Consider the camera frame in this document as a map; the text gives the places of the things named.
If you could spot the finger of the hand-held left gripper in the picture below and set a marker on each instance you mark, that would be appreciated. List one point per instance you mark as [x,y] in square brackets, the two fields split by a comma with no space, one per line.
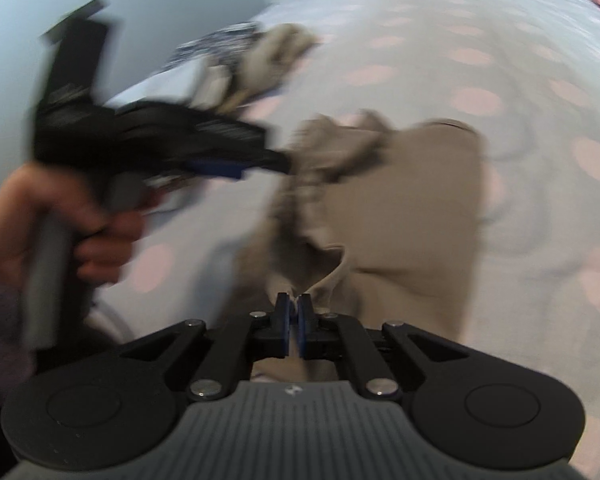
[220,167]

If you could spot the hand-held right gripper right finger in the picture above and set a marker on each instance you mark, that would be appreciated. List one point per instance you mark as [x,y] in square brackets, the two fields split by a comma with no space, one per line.
[305,322]

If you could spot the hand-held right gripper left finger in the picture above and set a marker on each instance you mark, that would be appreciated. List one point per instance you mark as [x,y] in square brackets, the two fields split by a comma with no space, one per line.
[281,322]

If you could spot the taupe long-sleeve shirt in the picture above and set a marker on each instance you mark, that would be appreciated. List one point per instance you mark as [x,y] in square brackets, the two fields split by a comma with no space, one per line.
[405,220]

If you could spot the person's left forearm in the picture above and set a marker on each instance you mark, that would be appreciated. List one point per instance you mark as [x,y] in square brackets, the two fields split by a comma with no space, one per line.
[0,340]

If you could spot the person's left hand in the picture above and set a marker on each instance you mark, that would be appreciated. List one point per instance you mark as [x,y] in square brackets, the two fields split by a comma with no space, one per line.
[110,245]

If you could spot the dark floral garment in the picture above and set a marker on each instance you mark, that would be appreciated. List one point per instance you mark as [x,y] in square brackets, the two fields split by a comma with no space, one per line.
[220,42]

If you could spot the beige fleece garment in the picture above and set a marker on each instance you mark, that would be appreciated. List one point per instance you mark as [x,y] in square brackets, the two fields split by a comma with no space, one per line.
[275,60]

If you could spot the polka dot bed sheet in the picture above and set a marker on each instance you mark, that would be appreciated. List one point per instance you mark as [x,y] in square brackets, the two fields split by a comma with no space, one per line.
[530,210]

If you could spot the dark wall shelf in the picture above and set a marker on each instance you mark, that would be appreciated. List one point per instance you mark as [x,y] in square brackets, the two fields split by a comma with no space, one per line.
[87,7]

